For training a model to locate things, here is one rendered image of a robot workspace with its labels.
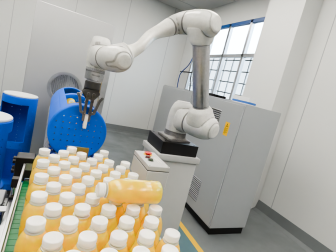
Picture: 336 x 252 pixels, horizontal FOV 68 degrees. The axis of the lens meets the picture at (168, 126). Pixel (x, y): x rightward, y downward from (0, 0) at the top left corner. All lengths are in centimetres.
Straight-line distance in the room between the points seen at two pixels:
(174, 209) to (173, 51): 553
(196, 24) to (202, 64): 22
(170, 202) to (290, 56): 266
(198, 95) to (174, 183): 63
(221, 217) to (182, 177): 126
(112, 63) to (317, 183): 295
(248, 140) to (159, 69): 447
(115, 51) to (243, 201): 235
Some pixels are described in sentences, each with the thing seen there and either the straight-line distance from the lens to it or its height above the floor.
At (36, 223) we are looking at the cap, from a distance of 63.
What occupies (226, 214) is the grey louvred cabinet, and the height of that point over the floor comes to 25.
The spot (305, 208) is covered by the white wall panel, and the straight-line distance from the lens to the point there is 363.
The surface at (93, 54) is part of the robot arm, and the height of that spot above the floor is 148.
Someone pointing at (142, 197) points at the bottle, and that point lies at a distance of 72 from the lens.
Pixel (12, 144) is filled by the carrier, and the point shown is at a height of 60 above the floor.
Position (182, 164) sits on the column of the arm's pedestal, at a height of 94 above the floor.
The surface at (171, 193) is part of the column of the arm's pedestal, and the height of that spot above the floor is 73.
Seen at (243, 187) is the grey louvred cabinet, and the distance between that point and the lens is 292.
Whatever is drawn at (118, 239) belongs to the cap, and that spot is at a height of 108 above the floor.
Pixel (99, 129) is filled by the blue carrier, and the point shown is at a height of 112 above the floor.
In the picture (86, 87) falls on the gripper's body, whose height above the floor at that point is 133.
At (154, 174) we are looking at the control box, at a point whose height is 107.
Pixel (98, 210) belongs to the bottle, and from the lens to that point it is 76.
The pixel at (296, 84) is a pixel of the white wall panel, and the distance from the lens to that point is 391.
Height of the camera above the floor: 142
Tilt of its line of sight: 9 degrees down
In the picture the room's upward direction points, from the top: 14 degrees clockwise
